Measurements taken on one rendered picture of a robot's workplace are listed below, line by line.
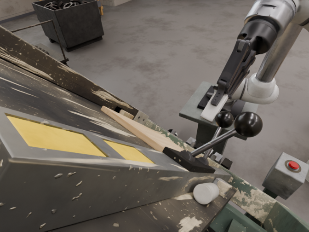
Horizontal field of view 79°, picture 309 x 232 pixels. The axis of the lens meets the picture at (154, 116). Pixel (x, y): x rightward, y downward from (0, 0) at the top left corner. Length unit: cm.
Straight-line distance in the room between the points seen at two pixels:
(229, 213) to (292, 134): 214
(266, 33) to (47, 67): 61
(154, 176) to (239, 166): 200
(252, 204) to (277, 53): 78
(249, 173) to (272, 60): 123
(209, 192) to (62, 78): 59
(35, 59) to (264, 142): 228
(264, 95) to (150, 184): 128
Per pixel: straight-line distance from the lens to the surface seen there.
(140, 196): 18
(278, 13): 50
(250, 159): 226
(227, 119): 42
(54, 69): 71
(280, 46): 123
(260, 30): 48
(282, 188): 115
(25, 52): 67
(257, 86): 137
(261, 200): 99
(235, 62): 43
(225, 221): 66
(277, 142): 254
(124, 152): 16
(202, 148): 30
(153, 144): 56
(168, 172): 20
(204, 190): 32
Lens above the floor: 172
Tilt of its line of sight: 43 degrees down
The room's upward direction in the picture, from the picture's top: 4 degrees counter-clockwise
